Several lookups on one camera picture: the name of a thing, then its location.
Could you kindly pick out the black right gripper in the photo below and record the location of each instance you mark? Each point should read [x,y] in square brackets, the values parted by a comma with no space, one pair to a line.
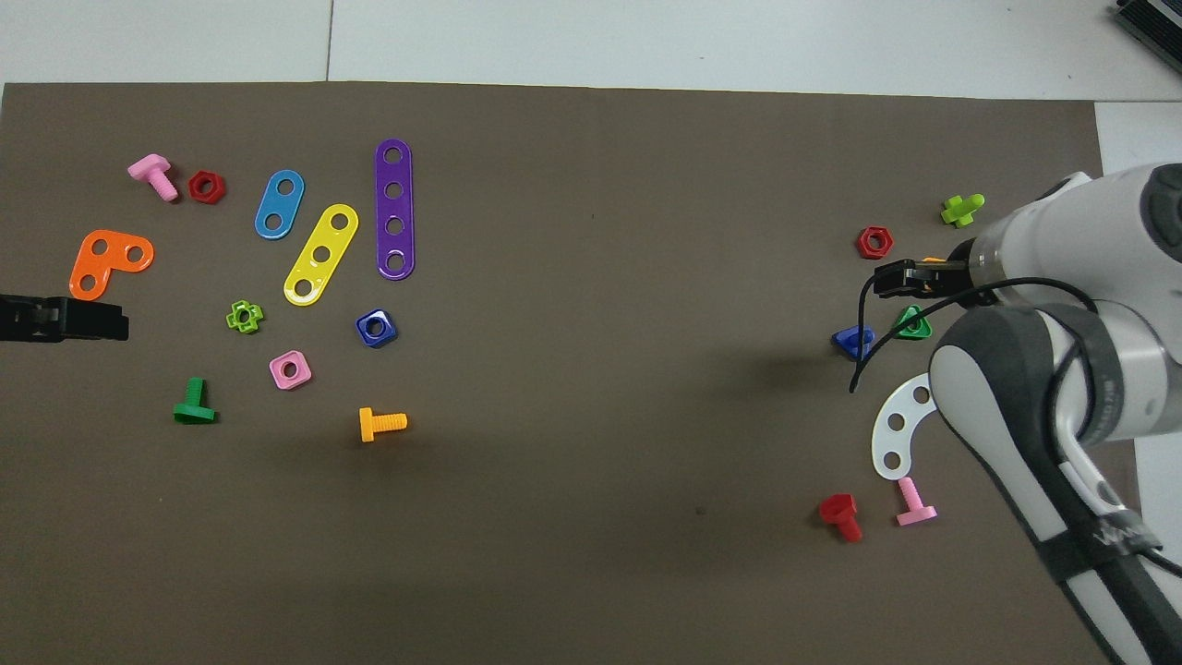
[946,279]

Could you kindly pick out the red plastic bolt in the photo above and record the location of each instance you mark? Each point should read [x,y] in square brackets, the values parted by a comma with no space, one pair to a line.
[838,510]

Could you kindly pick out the yellow three-hole plate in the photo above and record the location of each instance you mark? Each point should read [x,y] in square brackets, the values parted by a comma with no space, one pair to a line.
[331,238]

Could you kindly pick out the purple four-hole plate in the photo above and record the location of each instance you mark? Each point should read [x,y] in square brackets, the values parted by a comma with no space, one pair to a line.
[394,208]

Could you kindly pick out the blue square nut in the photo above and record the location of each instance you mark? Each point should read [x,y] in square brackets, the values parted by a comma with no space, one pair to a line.
[363,337]

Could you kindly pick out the red hex nut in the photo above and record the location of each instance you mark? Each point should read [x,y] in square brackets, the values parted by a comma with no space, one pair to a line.
[220,185]
[863,249]

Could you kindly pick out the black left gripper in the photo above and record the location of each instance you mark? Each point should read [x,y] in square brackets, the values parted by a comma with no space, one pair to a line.
[32,319]

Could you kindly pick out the pink square nut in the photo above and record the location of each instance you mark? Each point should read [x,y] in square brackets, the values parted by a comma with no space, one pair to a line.
[277,380]

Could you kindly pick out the brown table mat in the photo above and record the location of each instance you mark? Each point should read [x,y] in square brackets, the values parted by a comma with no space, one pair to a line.
[600,369]

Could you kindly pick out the blue two-hole plate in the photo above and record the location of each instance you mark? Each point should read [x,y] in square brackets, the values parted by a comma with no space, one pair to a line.
[280,204]

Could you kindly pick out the orange plastic bolt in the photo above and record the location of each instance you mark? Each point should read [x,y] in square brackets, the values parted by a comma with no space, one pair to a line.
[379,424]

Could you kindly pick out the blue triangle-head bolt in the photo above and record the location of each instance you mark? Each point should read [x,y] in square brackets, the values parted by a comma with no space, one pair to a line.
[851,344]

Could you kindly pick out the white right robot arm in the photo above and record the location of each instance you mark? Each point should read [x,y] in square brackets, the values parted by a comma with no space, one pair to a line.
[1007,369]

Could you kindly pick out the orange three-hole angle plate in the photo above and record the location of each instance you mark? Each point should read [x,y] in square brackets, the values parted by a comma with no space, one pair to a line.
[115,263]

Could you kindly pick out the dark grey ridged device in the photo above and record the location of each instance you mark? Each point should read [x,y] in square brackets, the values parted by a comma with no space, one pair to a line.
[1150,18]

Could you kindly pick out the green plastic bolt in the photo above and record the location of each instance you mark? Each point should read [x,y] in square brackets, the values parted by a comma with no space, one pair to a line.
[194,406]

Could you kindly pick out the lime cross nut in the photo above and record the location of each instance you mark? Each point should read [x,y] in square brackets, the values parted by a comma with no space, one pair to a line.
[256,321]

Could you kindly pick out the pink plastic bolt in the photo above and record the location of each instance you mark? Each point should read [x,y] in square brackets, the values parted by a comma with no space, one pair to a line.
[155,174]
[914,513]

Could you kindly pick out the lime cross-head bolt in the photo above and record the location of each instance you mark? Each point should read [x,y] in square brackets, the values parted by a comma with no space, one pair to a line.
[958,212]

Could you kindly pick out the green triangle nut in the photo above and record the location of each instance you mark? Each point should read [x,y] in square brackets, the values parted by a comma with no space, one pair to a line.
[923,331]

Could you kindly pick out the white curved perforated plate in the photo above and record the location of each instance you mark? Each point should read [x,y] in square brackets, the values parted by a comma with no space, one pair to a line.
[909,409]

